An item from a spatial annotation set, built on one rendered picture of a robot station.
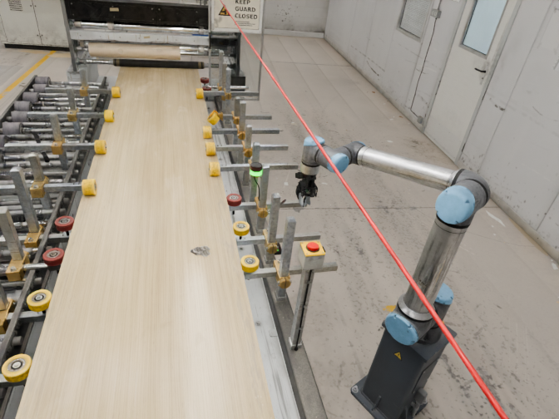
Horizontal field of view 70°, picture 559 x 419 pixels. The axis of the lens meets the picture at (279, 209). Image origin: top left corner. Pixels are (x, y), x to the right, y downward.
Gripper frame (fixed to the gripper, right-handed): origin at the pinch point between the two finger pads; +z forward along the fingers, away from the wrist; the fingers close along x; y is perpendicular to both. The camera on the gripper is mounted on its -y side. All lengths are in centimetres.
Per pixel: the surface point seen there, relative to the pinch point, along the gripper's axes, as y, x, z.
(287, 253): 35.6, -17.7, -0.7
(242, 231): 8.6, -31.6, 7.6
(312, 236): 6.8, 5.4, 15.9
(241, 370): 80, -44, 8
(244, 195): -52, -18, 28
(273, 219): 10.6, -17.7, 0.0
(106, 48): -248, -111, -9
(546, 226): -55, 254, 80
